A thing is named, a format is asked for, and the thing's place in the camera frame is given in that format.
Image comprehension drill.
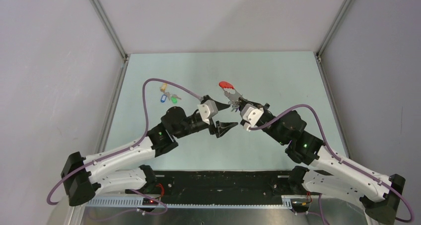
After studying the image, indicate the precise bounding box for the purple cable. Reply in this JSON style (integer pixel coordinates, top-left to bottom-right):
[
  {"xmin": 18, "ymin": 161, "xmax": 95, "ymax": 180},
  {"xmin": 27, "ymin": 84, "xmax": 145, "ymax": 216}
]
[
  {"xmin": 46, "ymin": 78, "xmax": 204, "ymax": 206},
  {"xmin": 249, "ymin": 104, "xmax": 415, "ymax": 224}
]

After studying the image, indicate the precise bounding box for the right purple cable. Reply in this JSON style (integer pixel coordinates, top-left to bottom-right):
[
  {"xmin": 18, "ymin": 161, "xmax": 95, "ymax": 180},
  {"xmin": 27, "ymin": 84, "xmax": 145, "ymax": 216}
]
[{"xmin": 249, "ymin": 104, "xmax": 415, "ymax": 224}]

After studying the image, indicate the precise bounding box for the grey cable duct rail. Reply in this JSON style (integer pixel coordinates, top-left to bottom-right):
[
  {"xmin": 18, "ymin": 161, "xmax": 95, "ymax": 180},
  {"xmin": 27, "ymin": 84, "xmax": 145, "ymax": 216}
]
[{"xmin": 85, "ymin": 196, "xmax": 292, "ymax": 209}]

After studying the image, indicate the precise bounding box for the left aluminium frame post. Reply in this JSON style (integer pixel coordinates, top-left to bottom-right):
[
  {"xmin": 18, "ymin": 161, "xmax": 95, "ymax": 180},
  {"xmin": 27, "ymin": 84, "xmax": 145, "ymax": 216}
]
[{"xmin": 89, "ymin": 0, "xmax": 128, "ymax": 62}]

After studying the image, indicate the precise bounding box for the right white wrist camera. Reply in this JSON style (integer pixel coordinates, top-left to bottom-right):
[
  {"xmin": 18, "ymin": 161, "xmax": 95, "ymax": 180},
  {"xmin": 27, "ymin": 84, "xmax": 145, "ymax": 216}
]
[{"xmin": 240, "ymin": 104, "xmax": 264, "ymax": 131}]

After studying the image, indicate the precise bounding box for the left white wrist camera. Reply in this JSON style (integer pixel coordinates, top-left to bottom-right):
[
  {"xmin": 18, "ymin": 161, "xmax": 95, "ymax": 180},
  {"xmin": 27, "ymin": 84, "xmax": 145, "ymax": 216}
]
[{"xmin": 198, "ymin": 100, "xmax": 218, "ymax": 125}]

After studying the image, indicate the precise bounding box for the blue-tagged loose key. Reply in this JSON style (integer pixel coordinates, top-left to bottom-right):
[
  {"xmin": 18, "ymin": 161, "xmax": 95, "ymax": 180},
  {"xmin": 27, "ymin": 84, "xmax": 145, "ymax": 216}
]
[{"xmin": 160, "ymin": 92, "xmax": 171, "ymax": 103}]

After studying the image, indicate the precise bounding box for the aluminium frame post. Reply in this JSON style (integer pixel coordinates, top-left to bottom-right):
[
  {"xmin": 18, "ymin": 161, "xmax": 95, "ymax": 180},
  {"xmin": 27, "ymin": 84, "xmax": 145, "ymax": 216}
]
[
  {"xmin": 89, "ymin": 0, "xmax": 128, "ymax": 62},
  {"xmin": 315, "ymin": 0, "xmax": 355, "ymax": 63}
]

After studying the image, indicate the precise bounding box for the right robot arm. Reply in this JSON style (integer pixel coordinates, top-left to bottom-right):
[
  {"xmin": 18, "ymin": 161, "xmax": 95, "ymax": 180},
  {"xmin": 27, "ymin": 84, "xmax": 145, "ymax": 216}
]
[{"xmin": 235, "ymin": 97, "xmax": 415, "ymax": 225}]

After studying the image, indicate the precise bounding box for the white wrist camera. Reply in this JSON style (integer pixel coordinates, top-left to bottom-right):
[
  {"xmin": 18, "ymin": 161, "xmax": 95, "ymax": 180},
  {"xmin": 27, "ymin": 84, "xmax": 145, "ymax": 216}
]
[
  {"xmin": 240, "ymin": 104, "xmax": 264, "ymax": 131},
  {"xmin": 198, "ymin": 100, "xmax": 218, "ymax": 125}
]

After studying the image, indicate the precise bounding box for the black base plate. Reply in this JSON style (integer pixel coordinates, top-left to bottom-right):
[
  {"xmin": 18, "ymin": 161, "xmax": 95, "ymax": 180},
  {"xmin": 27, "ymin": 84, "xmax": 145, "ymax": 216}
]
[{"xmin": 138, "ymin": 169, "xmax": 308, "ymax": 205}]

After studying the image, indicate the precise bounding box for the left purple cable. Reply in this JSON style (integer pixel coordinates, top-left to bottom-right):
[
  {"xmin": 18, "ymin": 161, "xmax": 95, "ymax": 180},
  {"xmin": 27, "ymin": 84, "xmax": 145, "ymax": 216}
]
[{"xmin": 46, "ymin": 78, "xmax": 204, "ymax": 206}]

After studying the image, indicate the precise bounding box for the right aluminium frame post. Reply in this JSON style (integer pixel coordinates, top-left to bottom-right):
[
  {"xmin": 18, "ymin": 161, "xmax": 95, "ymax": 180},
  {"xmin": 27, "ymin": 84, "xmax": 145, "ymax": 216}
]
[{"xmin": 315, "ymin": 0, "xmax": 355, "ymax": 63}]

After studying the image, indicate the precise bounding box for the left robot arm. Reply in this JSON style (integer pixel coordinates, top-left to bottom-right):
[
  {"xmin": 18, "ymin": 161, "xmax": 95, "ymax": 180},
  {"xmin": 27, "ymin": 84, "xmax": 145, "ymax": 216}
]
[{"xmin": 61, "ymin": 96, "xmax": 238, "ymax": 207}]

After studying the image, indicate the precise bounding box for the red-handled metal key holder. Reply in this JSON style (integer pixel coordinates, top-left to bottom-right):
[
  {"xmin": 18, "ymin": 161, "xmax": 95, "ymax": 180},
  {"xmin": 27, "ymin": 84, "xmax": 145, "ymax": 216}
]
[{"xmin": 218, "ymin": 81, "xmax": 242, "ymax": 112}]

